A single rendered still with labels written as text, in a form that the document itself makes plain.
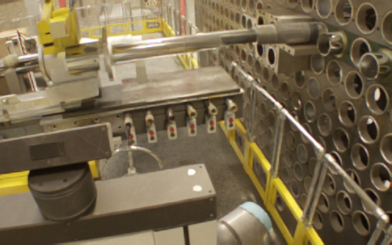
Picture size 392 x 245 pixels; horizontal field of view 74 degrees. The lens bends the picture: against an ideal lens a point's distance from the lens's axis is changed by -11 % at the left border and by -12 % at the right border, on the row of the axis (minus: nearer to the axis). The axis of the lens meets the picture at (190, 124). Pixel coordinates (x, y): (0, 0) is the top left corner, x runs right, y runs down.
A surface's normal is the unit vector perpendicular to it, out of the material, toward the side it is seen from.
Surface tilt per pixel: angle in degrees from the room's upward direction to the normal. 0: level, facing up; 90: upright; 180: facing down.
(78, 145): 61
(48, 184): 0
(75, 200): 90
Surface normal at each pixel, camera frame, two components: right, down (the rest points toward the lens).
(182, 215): 0.22, 0.50
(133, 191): -0.05, -0.85
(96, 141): 0.16, 0.03
